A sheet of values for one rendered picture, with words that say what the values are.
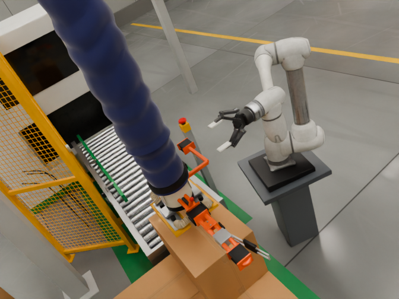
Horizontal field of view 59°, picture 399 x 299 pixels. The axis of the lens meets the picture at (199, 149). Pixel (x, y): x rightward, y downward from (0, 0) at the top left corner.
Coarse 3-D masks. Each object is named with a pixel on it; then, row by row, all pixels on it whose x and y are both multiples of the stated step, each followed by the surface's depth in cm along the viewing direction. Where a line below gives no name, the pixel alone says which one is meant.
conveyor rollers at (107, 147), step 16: (112, 128) 436; (96, 144) 414; (112, 144) 404; (112, 160) 374; (128, 160) 363; (112, 176) 351; (128, 176) 346; (112, 192) 333; (128, 192) 322; (144, 192) 319; (128, 208) 306; (144, 224) 287; (160, 240) 266
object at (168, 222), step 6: (150, 204) 210; (156, 204) 208; (162, 204) 202; (156, 210) 205; (162, 216) 199; (174, 216) 192; (180, 216) 194; (168, 222) 193; (174, 228) 188; (180, 228) 187; (186, 228) 187; (174, 234) 186; (180, 234) 186
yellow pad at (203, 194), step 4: (192, 184) 211; (200, 188) 207; (204, 192) 203; (200, 196) 197; (204, 196) 199; (208, 196) 199; (196, 200) 199; (200, 200) 197; (212, 200) 196; (212, 204) 193; (216, 204) 192; (212, 208) 191
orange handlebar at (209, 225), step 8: (192, 152) 217; (208, 160) 206; (200, 168) 203; (208, 216) 171; (208, 224) 166; (216, 224) 165; (208, 232) 164; (232, 240) 155; (224, 248) 154; (248, 264) 144
